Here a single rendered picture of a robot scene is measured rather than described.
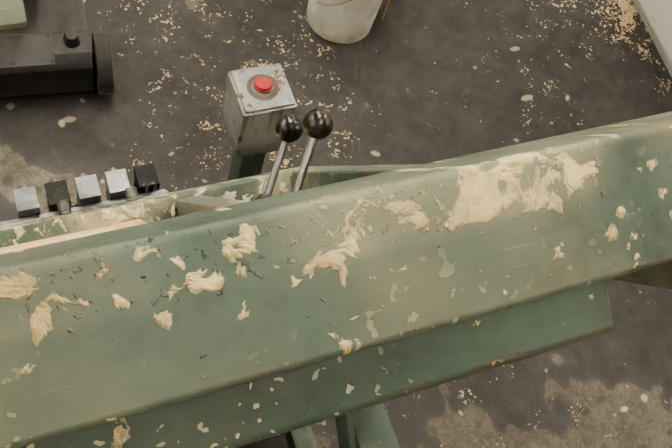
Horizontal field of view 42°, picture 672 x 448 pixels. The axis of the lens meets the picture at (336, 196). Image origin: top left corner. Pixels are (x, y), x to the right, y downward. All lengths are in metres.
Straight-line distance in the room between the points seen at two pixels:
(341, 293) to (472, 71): 2.78
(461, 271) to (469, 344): 0.26
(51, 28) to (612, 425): 2.11
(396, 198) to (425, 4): 2.91
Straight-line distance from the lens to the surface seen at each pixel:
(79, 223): 1.71
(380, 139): 3.00
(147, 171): 1.92
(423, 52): 3.29
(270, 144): 1.95
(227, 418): 0.76
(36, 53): 2.85
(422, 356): 0.81
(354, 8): 3.07
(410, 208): 0.56
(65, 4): 3.00
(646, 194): 0.66
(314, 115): 1.06
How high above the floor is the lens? 2.41
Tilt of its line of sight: 58 degrees down
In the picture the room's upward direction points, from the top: 22 degrees clockwise
